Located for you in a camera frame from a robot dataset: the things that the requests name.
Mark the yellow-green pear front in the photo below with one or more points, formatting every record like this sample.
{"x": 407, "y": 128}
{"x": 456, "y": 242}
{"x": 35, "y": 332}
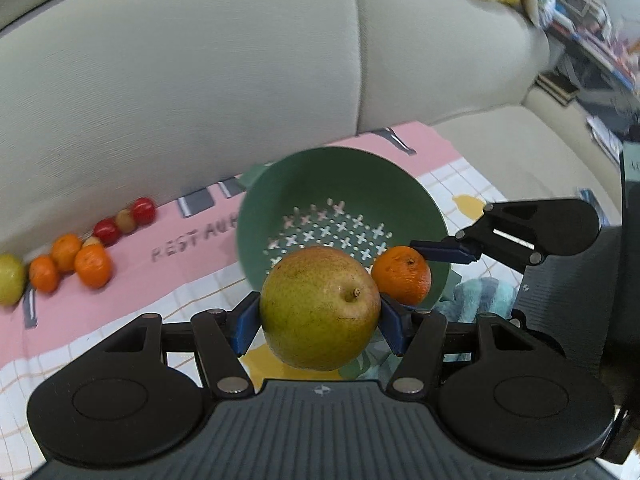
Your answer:
{"x": 319, "y": 308}

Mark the beige sofa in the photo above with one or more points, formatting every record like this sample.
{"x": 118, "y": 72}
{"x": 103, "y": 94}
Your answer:
{"x": 103, "y": 101}

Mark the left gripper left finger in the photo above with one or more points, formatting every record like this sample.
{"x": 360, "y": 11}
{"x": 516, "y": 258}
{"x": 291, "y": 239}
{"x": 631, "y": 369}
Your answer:
{"x": 146, "y": 389}

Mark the cluttered shelf background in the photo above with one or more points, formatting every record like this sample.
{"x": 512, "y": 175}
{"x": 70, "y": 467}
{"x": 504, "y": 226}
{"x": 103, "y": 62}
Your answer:
{"x": 594, "y": 66}

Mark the orange mandarin front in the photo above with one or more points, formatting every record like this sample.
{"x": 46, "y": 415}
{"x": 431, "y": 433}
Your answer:
{"x": 403, "y": 274}

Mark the red cherry tomato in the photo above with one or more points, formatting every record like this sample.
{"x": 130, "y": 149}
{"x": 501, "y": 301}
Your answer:
{"x": 143, "y": 210}
{"x": 107, "y": 232}

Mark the green colander bowl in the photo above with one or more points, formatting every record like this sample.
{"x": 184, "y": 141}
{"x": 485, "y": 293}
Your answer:
{"x": 352, "y": 200}

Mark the teal striped sleeve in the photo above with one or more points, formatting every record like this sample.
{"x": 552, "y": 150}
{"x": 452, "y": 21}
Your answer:
{"x": 479, "y": 295}

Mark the orange mandarin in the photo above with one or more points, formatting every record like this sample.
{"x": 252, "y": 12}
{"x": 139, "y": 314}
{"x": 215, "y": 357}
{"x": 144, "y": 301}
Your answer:
{"x": 64, "y": 251}
{"x": 93, "y": 265}
{"x": 403, "y": 274}
{"x": 43, "y": 274}

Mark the pink checkered lemon cloth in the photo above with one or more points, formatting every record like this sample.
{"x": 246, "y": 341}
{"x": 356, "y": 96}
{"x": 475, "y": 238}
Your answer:
{"x": 181, "y": 265}

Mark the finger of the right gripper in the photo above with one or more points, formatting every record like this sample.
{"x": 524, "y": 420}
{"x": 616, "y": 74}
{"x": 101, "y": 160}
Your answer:
{"x": 519, "y": 234}

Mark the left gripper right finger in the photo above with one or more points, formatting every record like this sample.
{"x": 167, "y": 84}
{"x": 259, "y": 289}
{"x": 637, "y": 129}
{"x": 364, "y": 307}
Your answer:
{"x": 495, "y": 389}

